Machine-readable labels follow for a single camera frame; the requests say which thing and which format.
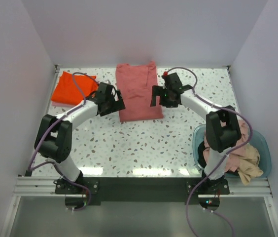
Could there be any folded orange t shirt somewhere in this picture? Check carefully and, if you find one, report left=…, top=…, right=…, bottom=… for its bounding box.
left=51, top=72, right=98, bottom=106

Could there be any blue plastic laundry basket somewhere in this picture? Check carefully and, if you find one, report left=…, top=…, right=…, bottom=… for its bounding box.
left=192, top=124, right=273, bottom=179

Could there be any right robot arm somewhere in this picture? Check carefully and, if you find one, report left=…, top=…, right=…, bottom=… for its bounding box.
left=150, top=72, right=242, bottom=194

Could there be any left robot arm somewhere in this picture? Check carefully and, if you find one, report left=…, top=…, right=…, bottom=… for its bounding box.
left=30, top=82, right=125, bottom=194

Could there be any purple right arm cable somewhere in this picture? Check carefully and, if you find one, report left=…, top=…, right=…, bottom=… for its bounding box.
left=165, top=67, right=254, bottom=237

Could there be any crumpled light pink t shirt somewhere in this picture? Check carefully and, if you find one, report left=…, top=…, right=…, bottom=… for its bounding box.
left=202, top=119, right=250, bottom=173

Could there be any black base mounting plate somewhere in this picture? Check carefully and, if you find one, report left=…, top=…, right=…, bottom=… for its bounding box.
left=53, top=177, right=230, bottom=210

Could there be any black garment in basket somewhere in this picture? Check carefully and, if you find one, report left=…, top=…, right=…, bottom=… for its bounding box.
left=197, top=142, right=210, bottom=169

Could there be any dusty red t shirt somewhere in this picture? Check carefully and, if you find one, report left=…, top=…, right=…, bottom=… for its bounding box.
left=115, top=61, right=164, bottom=122

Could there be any crumpled beige t shirt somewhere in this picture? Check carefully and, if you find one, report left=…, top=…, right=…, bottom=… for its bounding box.
left=237, top=144, right=264, bottom=186

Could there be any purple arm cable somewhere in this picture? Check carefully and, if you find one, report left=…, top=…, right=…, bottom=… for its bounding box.
left=27, top=72, right=110, bottom=213
left=165, top=67, right=254, bottom=237

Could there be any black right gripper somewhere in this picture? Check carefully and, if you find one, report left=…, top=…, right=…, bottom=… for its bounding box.
left=150, top=85, right=178, bottom=108

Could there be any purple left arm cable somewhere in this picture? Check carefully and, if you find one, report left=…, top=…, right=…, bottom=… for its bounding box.
left=27, top=72, right=110, bottom=213

